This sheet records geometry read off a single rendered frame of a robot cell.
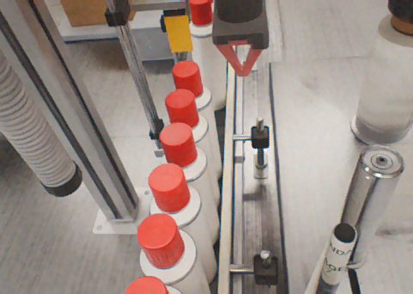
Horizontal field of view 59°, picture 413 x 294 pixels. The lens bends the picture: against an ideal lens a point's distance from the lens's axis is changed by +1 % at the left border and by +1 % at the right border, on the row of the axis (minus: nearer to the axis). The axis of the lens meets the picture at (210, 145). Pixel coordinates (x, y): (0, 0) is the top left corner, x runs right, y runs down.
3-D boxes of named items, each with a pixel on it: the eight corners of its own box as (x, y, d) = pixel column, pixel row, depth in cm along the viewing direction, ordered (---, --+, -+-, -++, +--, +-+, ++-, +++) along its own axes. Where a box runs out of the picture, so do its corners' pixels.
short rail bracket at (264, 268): (277, 303, 48) (280, 266, 39) (230, 303, 49) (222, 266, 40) (276, 279, 50) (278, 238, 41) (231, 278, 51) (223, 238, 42)
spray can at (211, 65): (227, 112, 66) (215, 6, 51) (199, 113, 67) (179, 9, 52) (228, 93, 70) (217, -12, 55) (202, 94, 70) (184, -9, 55)
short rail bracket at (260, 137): (270, 172, 62) (270, 123, 54) (252, 173, 63) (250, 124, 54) (269, 157, 65) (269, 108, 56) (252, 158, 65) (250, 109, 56)
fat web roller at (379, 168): (371, 270, 45) (417, 180, 31) (332, 269, 45) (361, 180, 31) (362, 235, 48) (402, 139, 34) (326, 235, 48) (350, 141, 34)
